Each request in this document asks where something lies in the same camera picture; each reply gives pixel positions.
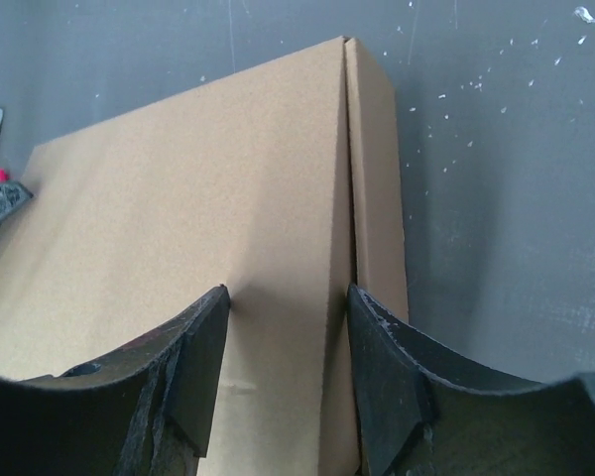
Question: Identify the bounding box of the brown cardboard box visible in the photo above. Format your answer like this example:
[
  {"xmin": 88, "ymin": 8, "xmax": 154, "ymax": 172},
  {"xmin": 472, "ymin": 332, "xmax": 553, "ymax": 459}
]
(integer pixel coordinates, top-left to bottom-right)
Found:
[{"xmin": 0, "ymin": 37, "xmax": 408, "ymax": 475}]

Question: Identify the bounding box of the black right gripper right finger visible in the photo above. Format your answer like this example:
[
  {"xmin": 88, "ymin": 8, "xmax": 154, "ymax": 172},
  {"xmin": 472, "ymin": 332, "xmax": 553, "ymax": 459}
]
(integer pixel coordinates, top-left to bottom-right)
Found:
[{"xmin": 347, "ymin": 286, "xmax": 595, "ymax": 475}]

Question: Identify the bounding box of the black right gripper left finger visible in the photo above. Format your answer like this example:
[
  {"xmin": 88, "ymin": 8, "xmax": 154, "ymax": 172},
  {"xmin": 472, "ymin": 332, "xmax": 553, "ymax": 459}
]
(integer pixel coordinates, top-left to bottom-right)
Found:
[{"xmin": 0, "ymin": 285, "xmax": 230, "ymax": 475}]

